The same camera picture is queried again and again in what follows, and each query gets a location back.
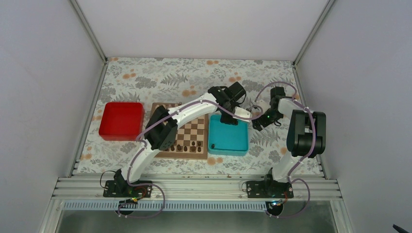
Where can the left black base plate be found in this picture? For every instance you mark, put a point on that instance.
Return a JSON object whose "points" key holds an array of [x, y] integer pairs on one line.
{"points": [[114, 190]]}

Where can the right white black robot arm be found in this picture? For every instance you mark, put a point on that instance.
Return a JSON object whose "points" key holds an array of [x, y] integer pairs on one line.
{"points": [[306, 138]]}

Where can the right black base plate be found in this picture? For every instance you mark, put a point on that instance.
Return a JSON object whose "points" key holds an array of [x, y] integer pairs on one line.
{"points": [[271, 190]]}

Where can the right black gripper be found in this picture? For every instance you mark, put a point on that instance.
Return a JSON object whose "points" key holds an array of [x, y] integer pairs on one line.
{"points": [[264, 122]]}

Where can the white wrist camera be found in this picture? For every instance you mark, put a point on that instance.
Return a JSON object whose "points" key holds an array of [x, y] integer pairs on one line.
{"points": [[242, 114], [263, 105]]}

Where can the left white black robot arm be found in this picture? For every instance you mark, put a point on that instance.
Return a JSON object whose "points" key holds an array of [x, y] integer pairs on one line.
{"points": [[162, 128]]}

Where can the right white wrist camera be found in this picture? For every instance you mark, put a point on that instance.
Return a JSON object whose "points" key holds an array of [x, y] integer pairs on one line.
{"points": [[263, 105]]}

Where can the wooden chess board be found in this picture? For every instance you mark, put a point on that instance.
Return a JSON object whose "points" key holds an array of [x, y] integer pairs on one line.
{"points": [[193, 133]]}

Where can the red plastic tray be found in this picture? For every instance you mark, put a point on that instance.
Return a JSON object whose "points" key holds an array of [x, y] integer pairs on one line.
{"points": [[121, 121]]}

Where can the teal plastic tray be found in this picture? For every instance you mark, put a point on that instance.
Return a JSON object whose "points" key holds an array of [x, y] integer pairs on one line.
{"points": [[230, 140]]}

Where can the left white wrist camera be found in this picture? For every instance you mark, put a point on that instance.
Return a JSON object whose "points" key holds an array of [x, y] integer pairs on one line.
{"points": [[242, 114]]}

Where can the aluminium rail frame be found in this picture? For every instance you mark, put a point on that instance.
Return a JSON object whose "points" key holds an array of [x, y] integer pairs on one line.
{"points": [[218, 189]]}

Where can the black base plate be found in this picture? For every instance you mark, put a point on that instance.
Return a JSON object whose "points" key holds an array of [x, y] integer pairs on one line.
{"points": [[271, 190], [114, 190]]}

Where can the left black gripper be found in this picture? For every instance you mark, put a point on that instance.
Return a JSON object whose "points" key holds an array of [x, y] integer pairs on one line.
{"points": [[224, 120]]}

